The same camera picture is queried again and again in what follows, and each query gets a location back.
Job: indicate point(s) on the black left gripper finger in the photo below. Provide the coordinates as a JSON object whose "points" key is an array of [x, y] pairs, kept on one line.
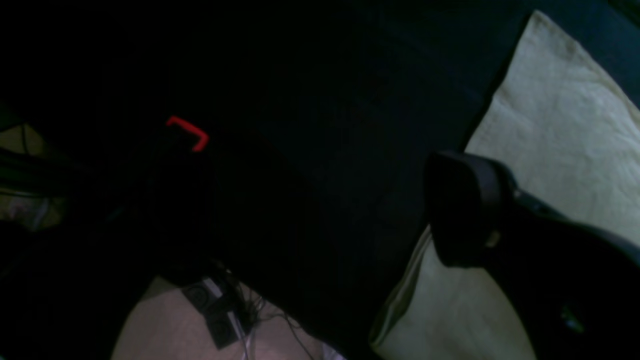
{"points": [[575, 287]]}

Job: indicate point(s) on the red black clamp front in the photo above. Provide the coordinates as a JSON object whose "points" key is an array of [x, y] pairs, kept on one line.
{"points": [[201, 138]]}

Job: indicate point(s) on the light green T-shirt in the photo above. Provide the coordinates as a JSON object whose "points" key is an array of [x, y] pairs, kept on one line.
{"points": [[569, 135]]}

